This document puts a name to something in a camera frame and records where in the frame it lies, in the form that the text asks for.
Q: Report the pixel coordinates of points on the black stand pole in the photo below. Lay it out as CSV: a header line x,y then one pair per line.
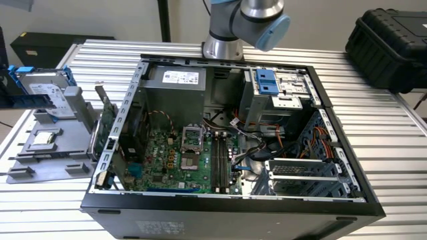
x,y
165,22

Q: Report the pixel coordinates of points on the silver drive cage blue latch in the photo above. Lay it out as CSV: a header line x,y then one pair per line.
x,y
288,102

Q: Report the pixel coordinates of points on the black RAM slot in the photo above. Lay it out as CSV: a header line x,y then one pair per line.
x,y
226,162
221,162
213,162
217,162

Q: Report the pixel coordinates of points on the green motherboard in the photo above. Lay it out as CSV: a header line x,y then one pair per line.
x,y
197,178

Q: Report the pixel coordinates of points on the hard disk blue carrier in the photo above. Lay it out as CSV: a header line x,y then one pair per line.
x,y
42,83

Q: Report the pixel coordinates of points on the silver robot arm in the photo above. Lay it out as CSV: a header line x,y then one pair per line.
x,y
257,15

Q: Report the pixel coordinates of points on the black hard carrying case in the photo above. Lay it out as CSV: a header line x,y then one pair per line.
x,y
384,50

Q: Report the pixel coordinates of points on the black open PC case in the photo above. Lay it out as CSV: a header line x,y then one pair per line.
x,y
234,225

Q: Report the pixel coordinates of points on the perforated silver disk bay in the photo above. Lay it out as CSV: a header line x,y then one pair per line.
x,y
304,162

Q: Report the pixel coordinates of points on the grey power supply unit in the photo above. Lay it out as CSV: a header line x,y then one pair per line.
x,y
174,105

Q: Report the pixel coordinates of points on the green graphics card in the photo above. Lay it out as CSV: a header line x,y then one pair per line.
x,y
107,117

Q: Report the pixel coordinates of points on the blue expansion slot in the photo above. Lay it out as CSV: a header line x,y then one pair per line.
x,y
174,190

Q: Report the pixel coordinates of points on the silver CPU chip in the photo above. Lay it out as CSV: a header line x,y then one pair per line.
x,y
45,138

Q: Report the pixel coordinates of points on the grey parts rack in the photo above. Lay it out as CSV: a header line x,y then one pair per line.
x,y
71,142

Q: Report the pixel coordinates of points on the dark RAM stick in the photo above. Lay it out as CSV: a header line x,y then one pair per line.
x,y
61,153
34,101

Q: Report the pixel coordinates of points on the black cabinet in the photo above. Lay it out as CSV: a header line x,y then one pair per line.
x,y
43,47

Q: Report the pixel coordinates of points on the CPU socket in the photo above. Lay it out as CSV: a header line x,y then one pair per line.
x,y
190,162

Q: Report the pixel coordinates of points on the black case fan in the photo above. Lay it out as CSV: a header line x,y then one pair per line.
x,y
134,125

